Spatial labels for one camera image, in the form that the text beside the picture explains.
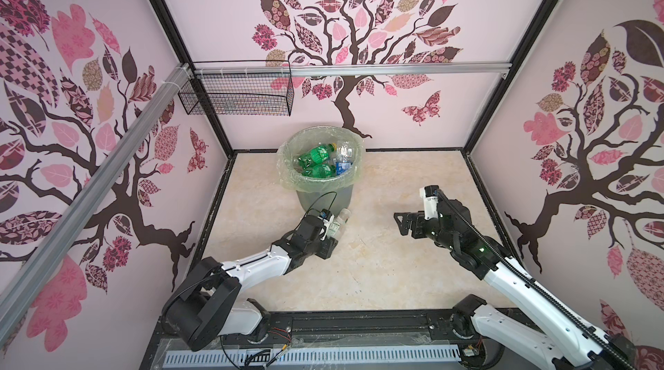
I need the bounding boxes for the aluminium rail back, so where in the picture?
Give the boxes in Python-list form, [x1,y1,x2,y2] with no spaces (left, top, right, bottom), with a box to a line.
[195,62,512,77]

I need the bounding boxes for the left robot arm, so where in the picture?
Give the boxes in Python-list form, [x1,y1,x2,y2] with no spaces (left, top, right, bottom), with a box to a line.
[161,209,345,352]

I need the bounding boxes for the white slotted cable duct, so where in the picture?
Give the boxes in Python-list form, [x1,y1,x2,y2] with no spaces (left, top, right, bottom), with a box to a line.
[161,345,461,369]

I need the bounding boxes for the aluminium rail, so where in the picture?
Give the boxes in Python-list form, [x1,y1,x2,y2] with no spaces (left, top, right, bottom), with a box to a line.
[0,62,194,342]
[195,62,512,77]

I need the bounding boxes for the green plastic bin liner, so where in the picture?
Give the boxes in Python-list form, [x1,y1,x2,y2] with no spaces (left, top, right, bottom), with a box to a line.
[276,125,367,195]

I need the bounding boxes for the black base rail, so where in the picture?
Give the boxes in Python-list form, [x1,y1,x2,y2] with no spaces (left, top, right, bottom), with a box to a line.
[140,308,539,369]

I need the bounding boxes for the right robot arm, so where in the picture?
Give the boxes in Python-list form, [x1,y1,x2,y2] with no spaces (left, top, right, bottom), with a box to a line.
[394,191,636,369]

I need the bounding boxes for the black corrugated cable conduit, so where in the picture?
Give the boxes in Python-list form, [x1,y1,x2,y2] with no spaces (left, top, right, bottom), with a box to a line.
[430,187,636,370]

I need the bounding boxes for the green bottle yellow cap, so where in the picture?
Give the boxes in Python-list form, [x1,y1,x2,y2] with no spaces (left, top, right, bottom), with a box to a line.
[297,144,336,169]

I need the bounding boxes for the grey mesh waste bin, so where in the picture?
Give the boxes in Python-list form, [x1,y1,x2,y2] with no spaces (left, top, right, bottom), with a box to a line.
[282,127,367,215]

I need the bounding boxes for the aluminium rail left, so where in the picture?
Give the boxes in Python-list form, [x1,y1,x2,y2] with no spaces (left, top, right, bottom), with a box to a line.
[0,62,194,342]

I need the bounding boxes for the black wire wall basket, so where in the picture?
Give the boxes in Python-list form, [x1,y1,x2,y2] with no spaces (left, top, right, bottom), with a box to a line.
[178,59,295,117]

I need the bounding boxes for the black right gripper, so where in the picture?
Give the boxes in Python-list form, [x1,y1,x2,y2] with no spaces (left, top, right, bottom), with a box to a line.
[393,206,457,253]

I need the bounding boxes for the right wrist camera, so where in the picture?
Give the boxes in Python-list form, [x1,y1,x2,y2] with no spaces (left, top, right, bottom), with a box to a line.
[419,185,439,221]

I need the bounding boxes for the Pocari Sweat clear bottle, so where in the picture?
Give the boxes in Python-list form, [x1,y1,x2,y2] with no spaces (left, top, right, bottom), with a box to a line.
[335,142,354,176]

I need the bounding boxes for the clear bottle green white label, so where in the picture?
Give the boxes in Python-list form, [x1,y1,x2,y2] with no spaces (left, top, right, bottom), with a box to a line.
[327,209,352,240]

